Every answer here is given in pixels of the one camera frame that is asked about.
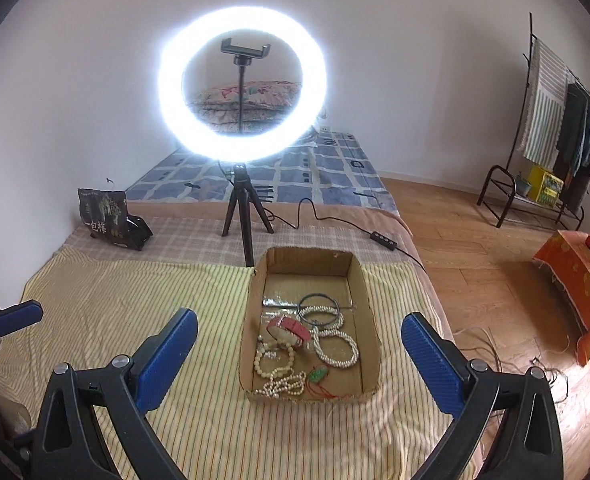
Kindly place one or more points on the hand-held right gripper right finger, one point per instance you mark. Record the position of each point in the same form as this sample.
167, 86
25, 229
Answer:
430, 360

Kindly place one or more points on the orange cloth covered box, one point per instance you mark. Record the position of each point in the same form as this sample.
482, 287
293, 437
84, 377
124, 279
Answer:
570, 270

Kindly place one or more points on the striped towel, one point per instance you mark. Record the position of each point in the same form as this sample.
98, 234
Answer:
542, 110

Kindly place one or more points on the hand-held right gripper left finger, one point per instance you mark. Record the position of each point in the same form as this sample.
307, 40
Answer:
170, 355

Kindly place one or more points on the cardboard box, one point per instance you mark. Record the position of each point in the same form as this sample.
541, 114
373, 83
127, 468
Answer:
275, 265

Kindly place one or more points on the yellow striped blanket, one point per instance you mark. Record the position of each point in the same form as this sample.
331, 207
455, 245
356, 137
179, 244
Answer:
125, 300

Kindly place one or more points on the black tripod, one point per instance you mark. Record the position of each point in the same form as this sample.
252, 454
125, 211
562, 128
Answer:
238, 180

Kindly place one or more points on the tan checked blanket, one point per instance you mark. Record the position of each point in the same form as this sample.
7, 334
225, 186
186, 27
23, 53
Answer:
185, 240

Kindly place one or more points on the yellow green box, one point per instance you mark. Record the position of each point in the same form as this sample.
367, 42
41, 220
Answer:
545, 185

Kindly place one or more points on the small grey pot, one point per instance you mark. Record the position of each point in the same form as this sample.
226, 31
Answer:
524, 187

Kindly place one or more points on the black snack bag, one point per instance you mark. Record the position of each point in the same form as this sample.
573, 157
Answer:
100, 212

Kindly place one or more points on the black clothes rack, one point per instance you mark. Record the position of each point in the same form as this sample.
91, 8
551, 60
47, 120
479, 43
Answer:
497, 185

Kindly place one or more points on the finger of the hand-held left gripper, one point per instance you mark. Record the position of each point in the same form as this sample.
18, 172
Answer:
17, 316

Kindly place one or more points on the floral pillow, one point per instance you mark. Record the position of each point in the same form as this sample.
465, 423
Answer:
215, 102

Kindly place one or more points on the blue patterned bedsheet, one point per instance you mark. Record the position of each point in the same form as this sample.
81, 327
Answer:
325, 175

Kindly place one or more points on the glossy black object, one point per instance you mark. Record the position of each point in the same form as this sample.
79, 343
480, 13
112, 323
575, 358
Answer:
137, 230

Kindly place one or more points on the black phone holder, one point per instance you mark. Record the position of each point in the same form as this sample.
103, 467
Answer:
245, 47

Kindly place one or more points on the dark hanging clothes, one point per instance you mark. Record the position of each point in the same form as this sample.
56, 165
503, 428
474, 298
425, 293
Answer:
577, 145

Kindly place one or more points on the thin dark bangle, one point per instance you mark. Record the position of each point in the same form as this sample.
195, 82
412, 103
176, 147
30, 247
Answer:
318, 295

